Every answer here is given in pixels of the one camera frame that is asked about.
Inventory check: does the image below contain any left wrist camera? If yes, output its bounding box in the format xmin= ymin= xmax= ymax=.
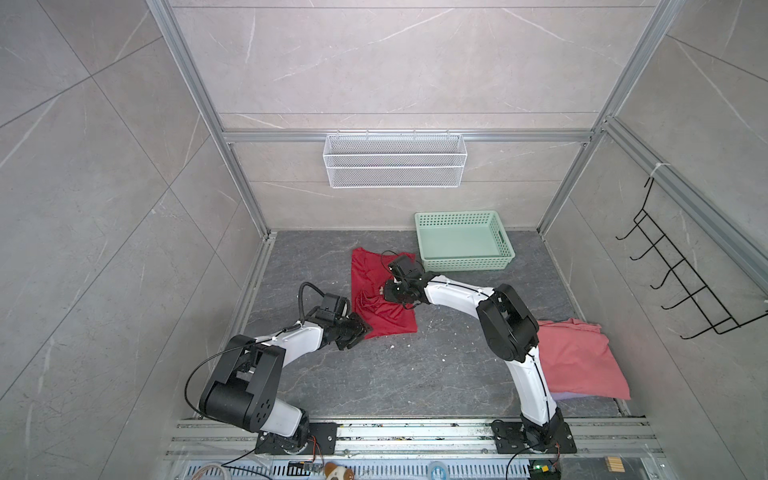
xmin=315 ymin=294 xmax=349 ymax=324

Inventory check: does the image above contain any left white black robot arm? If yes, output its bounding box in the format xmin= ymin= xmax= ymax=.
xmin=196 ymin=312 xmax=372 ymax=451

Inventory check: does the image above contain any green circuit board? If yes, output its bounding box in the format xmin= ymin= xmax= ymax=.
xmin=529 ymin=460 xmax=562 ymax=480

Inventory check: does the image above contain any green plastic basket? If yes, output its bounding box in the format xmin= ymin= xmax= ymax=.
xmin=414 ymin=211 xmax=516 ymax=272

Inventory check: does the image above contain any aluminium rail base frame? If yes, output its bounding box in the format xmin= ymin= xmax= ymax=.
xmin=162 ymin=417 xmax=676 ymax=479

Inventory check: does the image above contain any white wire mesh shelf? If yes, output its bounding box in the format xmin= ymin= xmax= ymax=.
xmin=323 ymin=133 xmax=468 ymax=189

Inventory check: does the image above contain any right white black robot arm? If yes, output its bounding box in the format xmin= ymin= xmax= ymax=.
xmin=382 ymin=275 xmax=565 ymax=451

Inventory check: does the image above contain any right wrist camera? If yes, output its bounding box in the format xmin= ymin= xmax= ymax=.
xmin=388 ymin=254 xmax=425 ymax=282

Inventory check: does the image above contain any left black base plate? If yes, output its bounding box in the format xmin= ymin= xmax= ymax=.
xmin=256 ymin=422 xmax=339 ymax=455

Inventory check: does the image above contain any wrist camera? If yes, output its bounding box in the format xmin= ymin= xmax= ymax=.
xmin=388 ymin=254 xmax=425 ymax=282
xmin=315 ymin=294 xmax=349 ymax=324

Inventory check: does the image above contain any black corrugated cable hose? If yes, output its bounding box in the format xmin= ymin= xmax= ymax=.
xmin=297 ymin=281 xmax=328 ymax=325

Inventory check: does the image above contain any pink folded t shirt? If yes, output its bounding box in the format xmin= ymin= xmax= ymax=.
xmin=538 ymin=318 xmax=631 ymax=400

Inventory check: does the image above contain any black wire hook rack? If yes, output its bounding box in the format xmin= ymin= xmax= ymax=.
xmin=615 ymin=178 xmax=767 ymax=341

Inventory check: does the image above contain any brown white round object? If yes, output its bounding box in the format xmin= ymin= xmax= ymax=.
xmin=323 ymin=462 xmax=355 ymax=480

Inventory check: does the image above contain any lavender folded t shirt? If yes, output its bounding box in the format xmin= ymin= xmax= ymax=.
xmin=551 ymin=392 xmax=589 ymax=402

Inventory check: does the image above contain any red t shirt with print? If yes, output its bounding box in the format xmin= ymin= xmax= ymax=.
xmin=351 ymin=248 xmax=418 ymax=340

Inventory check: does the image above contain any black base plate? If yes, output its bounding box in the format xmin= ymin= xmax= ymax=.
xmin=256 ymin=422 xmax=339 ymax=455
xmin=490 ymin=419 xmax=577 ymax=454

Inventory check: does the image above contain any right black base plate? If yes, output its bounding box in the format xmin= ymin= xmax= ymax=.
xmin=490 ymin=419 xmax=577 ymax=454

